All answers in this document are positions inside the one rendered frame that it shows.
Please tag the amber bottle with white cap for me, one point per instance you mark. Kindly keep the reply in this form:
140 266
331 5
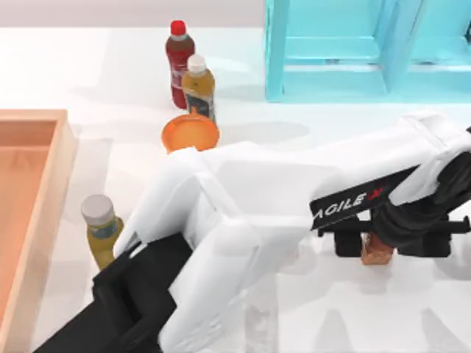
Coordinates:
198 92

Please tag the yellow bottle with grey cap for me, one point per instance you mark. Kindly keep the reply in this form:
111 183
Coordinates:
101 228

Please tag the orange cup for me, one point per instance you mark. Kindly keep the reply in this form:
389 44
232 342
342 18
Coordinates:
189 134

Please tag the small brown bottle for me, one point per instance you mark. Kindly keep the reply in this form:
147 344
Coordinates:
375 255

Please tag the red bottle with red cap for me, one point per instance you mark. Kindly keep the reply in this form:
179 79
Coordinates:
178 55

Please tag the light blue rack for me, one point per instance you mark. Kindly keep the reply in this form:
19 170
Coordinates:
331 55

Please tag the shallow salmon-coloured box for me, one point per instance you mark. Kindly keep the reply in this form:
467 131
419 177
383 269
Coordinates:
29 206

